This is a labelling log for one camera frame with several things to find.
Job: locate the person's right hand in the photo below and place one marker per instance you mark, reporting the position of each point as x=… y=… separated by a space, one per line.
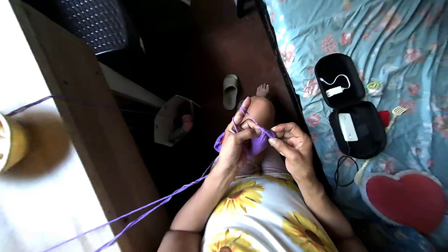
x=299 y=154

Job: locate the person's left hand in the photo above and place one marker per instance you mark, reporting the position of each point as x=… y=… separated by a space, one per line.
x=231 y=148

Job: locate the person's right index finger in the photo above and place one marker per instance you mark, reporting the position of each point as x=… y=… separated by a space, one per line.
x=282 y=126

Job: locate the person's left index finger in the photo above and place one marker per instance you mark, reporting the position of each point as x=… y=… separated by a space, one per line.
x=241 y=112

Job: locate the person's left middle finger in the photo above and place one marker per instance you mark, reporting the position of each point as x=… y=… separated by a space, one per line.
x=250 y=123

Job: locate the person's right fingers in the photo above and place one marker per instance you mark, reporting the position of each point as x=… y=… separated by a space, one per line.
x=289 y=134

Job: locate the person's left thumb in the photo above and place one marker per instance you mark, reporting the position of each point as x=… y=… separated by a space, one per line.
x=248 y=134

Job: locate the person's right thumb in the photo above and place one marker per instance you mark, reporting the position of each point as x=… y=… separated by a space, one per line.
x=281 y=147

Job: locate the purple crochet piece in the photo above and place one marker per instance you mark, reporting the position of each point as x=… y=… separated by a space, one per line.
x=259 y=144

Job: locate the purple yarn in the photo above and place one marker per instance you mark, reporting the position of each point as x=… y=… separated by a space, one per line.
x=168 y=198

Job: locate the person's left forearm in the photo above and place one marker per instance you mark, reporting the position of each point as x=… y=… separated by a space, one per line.
x=199 y=208

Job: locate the person's right forearm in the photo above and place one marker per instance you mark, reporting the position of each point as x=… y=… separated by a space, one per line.
x=325 y=206

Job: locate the person's legs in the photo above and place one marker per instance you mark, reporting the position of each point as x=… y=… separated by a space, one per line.
x=261 y=108

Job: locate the olive slide sandal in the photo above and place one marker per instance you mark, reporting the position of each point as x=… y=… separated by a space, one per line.
x=230 y=94

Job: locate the pink item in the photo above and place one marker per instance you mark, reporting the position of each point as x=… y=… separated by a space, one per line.
x=187 y=121

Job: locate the white rectangular device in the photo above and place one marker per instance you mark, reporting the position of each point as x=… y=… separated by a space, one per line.
x=348 y=127

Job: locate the person's body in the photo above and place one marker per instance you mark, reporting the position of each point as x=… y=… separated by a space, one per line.
x=266 y=217

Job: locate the pale open bag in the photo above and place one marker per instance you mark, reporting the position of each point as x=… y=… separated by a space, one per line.
x=164 y=126

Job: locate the beige spoon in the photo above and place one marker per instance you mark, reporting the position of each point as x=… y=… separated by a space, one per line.
x=359 y=175

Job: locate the black zip case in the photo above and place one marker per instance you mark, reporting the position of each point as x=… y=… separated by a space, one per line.
x=371 y=140

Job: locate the bag of rubber bands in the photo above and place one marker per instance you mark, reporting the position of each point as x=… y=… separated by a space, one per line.
x=373 y=88

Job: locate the small red object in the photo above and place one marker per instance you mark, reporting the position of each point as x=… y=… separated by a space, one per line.
x=384 y=117

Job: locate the beige fork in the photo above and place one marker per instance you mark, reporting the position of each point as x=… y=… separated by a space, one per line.
x=396 y=112

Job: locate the pale wooden beam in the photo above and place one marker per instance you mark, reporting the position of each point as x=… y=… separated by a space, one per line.
x=129 y=87

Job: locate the red heart pillow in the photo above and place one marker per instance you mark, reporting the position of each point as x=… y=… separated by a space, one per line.
x=406 y=203

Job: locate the bed with blue floral sheet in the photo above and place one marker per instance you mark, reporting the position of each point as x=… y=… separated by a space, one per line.
x=378 y=21

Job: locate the wooden table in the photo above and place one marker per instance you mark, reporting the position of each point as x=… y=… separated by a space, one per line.
x=87 y=119

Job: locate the dark woven plastic basket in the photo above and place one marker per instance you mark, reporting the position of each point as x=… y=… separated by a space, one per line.
x=98 y=24

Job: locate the dark purple yarn strand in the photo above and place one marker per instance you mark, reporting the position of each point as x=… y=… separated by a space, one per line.
x=33 y=103

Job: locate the yellow cup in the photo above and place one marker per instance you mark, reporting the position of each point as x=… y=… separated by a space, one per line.
x=17 y=143

